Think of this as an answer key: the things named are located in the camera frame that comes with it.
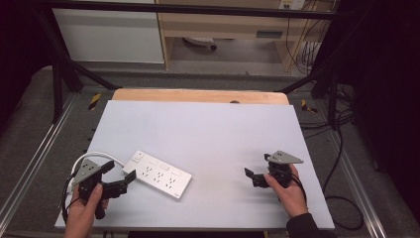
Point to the wooden table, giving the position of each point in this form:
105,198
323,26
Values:
198,96

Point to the person's right hand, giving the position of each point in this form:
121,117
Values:
290,195

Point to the metal floor rail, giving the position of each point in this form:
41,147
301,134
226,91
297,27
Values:
34,153
358,188

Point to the white wall outlet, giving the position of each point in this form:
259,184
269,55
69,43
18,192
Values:
292,3

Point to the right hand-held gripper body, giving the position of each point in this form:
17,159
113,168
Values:
281,165

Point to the yellow black floor tape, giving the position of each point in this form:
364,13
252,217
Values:
307,106
94,101

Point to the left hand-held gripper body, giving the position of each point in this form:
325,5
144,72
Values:
86,169

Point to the person's left hand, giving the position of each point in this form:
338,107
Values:
84,211

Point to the white power strip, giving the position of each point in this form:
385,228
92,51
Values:
157,174

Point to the office chair base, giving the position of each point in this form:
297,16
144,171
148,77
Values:
200,41

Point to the black metal frame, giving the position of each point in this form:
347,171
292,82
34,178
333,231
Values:
198,10

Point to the white cabinet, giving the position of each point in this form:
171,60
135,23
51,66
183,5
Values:
109,34

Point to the light wooden desk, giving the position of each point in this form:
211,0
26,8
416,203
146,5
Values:
228,30

